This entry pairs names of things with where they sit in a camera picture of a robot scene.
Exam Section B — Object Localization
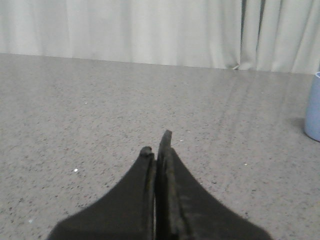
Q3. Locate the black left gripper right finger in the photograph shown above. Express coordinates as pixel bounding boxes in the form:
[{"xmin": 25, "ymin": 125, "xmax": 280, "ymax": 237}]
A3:
[{"xmin": 155, "ymin": 130, "xmax": 272, "ymax": 240}]

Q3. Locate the white curtain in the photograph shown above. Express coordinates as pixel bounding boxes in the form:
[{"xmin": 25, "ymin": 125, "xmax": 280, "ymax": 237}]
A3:
[{"xmin": 0, "ymin": 0, "xmax": 320, "ymax": 74}]

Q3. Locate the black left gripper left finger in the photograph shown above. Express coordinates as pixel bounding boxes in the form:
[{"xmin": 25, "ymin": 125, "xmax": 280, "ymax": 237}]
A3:
[{"xmin": 48, "ymin": 146, "xmax": 156, "ymax": 240}]

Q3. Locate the blue plastic cup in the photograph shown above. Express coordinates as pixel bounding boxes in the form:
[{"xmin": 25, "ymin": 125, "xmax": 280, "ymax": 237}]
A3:
[{"xmin": 304, "ymin": 71, "xmax": 320, "ymax": 142}]

